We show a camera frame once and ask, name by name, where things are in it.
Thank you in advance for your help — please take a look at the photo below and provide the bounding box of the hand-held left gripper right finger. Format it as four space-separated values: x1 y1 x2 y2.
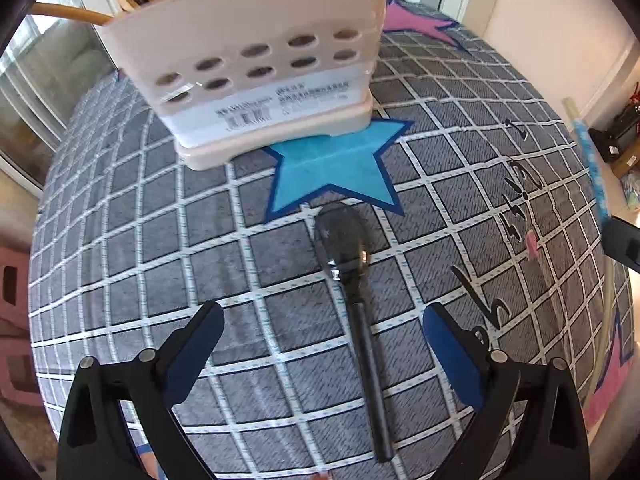
422 302 587 480

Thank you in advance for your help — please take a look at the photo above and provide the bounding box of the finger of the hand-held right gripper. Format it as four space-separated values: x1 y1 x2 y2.
602 214 640 274

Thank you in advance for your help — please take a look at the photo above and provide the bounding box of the pink plastic stool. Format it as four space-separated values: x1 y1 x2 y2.
0 244 40 407

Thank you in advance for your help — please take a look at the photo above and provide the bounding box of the beige plastic utensil holder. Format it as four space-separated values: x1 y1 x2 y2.
95 0 392 171

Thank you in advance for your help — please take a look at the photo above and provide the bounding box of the glass sliding door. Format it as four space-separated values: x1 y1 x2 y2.
0 0 118 193

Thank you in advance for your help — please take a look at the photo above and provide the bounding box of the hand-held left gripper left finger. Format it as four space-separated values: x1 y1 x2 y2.
57 300 226 480

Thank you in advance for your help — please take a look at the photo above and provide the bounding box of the cardboard box with black tray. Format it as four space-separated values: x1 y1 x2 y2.
589 109 640 179

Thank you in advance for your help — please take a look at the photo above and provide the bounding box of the grey checked tablecloth with stars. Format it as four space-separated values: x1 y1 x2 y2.
27 0 637 480

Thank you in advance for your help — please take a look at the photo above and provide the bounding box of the blue white patterned chopstick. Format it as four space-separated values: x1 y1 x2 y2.
563 97 619 397

